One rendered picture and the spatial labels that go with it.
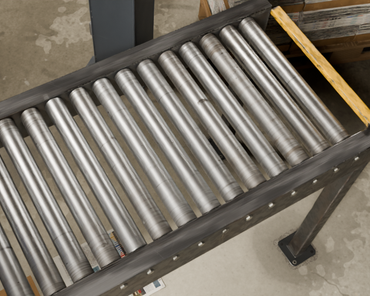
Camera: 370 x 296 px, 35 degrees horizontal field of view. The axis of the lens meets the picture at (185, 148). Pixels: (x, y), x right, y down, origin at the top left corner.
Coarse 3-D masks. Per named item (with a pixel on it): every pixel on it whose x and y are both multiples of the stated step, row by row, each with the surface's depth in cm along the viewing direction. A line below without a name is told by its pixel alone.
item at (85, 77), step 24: (264, 0) 165; (192, 24) 159; (216, 24) 159; (264, 24) 170; (144, 48) 154; (168, 48) 154; (72, 72) 148; (96, 72) 148; (24, 96) 143; (48, 96) 144; (0, 120) 140; (48, 120) 151; (0, 144) 148
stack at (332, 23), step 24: (216, 0) 233; (240, 0) 209; (288, 0) 215; (312, 0) 218; (312, 24) 231; (336, 24) 235; (360, 24) 237; (288, 48) 245; (336, 48) 248; (360, 48) 252
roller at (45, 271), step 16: (0, 160) 135; (0, 176) 132; (0, 192) 130; (16, 192) 131; (16, 208) 128; (16, 224) 127; (32, 224) 128; (32, 240) 125; (32, 256) 123; (48, 256) 124; (32, 272) 123; (48, 272) 122; (48, 288) 120
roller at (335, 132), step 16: (256, 32) 159; (256, 48) 159; (272, 48) 156; (272, 64) 156; (288, 64) 154; (288, 80) 153; (304, 80) 152; (304, 96) 150; (320, 112) 147; (320, 128) 148; (336, 128) 145
